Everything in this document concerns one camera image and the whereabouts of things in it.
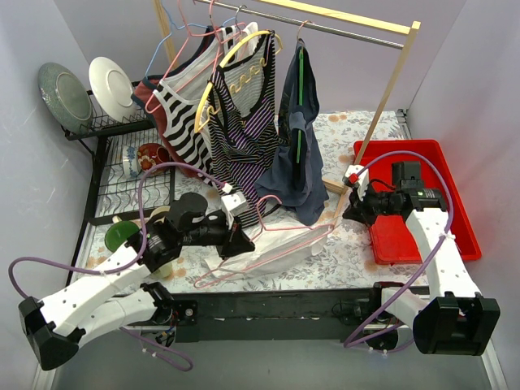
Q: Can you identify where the pink wire hanger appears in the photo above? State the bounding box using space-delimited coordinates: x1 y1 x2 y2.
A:
193 194 346 289

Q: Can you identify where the white tank top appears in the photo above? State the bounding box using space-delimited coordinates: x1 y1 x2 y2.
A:
201 219 342 281

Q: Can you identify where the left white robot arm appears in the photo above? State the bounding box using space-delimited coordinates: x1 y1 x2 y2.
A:
18 192 255 371

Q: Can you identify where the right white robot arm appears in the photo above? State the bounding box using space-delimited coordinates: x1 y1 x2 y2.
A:
343 161 501 356

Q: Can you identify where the navy blue tank top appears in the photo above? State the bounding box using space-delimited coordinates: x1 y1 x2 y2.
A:
254 39 328 226

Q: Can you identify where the purple striped tank top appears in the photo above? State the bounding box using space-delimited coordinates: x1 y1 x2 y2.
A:
208 35 278 228

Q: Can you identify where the black white striped top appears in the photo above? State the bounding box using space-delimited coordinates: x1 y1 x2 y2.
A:
153 26 240 184

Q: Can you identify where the maroon tank top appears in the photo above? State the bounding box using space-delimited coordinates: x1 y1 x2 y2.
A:
131 26 223 166

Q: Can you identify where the green hanger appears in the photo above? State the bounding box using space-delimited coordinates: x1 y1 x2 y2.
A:
296 47 304 164

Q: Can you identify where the yellow hanger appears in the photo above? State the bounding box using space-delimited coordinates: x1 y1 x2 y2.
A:
194 30 283 134

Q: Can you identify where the pink hanger on rack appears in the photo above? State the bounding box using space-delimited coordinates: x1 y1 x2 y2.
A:
145 0 249 113

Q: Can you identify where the floral table mat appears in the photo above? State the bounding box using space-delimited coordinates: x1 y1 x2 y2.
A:
85 111 417 293

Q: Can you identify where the cream mug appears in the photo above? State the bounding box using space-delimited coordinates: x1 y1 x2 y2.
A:
148 206 171 223

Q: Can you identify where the red plastic bin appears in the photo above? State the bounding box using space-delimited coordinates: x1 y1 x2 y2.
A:
361 140 482 266

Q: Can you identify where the light green mug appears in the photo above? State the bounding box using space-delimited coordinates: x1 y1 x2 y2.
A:
155 262 172 279

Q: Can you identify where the green bowl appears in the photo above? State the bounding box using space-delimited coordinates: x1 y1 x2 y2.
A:
105 221 140 252

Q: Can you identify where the black dish rack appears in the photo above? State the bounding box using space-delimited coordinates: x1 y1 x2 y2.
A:
63 90 161 267

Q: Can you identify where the red floral bowl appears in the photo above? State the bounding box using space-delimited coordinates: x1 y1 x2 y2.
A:
136 143 170 171

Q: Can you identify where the blue white cup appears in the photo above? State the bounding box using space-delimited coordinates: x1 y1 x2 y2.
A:
122 145 141 179

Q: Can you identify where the white plate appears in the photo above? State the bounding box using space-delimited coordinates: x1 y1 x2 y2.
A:
89 57 137 122

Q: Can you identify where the wooden clothes rack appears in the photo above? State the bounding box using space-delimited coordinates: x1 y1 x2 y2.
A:
153 0 422 228

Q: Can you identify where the green patterned plate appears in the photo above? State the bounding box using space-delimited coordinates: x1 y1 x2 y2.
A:
37 63 93 134

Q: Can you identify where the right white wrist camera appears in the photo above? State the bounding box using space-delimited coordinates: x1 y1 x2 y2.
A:
342 164 370 193

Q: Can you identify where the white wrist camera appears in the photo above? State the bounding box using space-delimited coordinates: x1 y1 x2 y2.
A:
221 183 249 217
342 164 370 193

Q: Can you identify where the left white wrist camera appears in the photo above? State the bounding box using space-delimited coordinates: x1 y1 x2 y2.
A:
221 183 249 217

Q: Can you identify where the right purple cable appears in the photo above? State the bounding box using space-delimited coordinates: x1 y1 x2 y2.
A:
343 150 454 351

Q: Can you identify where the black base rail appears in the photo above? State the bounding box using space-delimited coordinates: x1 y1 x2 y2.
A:
125 286 387 345

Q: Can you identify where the blue wire hanger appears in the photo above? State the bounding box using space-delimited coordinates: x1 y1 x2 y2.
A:
144 0 239 80

